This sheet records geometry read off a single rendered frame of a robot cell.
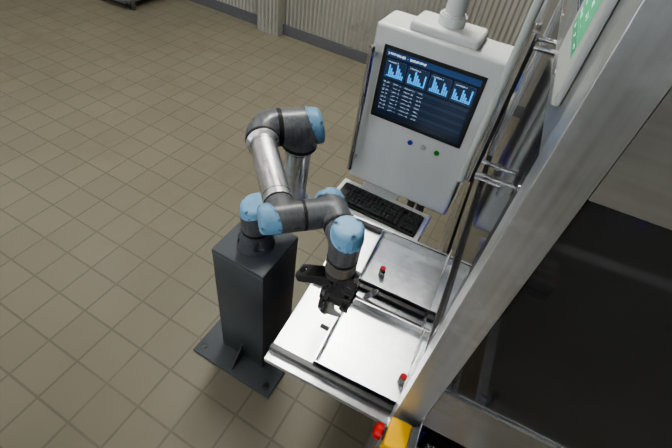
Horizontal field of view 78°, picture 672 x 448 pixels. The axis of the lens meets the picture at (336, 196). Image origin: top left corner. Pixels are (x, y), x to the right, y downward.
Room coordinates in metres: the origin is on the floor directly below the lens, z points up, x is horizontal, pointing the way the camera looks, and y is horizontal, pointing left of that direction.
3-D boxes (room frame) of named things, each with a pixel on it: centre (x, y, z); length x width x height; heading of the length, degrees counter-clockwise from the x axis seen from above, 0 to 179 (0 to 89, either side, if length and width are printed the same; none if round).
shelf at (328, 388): (0.82, -0.21, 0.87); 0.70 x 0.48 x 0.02; 162
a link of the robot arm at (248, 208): (1.07, 0.28, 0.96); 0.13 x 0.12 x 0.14; 112
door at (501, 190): (0.68, -0.34, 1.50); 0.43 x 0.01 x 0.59; 162
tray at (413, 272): (0.96, -0.33, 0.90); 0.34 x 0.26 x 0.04; 72
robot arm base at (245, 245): (1.07, 0.29, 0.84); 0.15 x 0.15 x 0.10
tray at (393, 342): (0.64, -0.22, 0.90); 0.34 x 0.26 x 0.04; 72
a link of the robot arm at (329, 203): (0.71, 0.01, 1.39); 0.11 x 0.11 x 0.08; 22
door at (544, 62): (1.11, -0.48, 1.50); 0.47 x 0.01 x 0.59; 162
